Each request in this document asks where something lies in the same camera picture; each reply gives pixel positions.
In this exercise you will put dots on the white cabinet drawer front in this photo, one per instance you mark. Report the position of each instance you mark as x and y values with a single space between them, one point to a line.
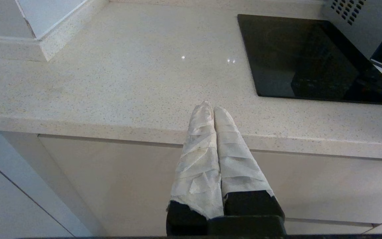
327 229
128 179

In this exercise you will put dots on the black glass induction cooktop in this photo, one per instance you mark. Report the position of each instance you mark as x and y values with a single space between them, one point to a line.
284 59

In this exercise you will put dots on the white cabinet corner panel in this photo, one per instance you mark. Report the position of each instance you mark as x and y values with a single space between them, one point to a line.
38 179

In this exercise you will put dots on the silver Panasonic microwave oven body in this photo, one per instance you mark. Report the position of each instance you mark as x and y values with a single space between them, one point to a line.
363 26

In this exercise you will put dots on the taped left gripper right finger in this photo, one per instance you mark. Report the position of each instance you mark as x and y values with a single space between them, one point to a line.
240 172

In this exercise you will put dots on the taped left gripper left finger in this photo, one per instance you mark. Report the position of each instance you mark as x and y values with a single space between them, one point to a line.
199 166

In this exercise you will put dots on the white cabinet door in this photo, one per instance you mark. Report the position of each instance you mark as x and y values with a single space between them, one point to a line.
5 205

